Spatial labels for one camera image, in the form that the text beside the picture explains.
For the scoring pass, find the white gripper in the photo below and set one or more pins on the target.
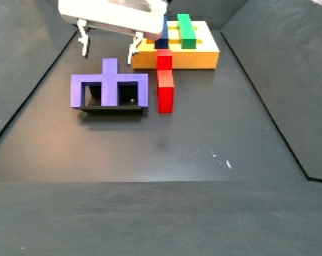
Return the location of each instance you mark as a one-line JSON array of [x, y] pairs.
[[133, 17]]

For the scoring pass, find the green long bar block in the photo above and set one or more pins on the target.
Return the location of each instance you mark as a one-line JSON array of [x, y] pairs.
[[187, 31]]

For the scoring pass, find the red stepped block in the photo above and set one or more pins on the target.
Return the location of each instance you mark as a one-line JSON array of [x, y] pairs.
[[165, 84]]

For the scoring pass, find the yellow slotted base board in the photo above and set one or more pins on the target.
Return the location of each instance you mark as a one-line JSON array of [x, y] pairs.
[[200, 58]]

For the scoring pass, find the black angled fixture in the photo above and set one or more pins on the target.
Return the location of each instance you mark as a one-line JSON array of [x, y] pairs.
[[127, 100]]

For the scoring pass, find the blue long bar block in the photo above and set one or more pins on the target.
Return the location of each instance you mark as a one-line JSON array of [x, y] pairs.
[[161, 42]]

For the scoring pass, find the purple E-shaped block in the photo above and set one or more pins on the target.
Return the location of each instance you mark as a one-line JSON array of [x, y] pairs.
[[108, 79]]

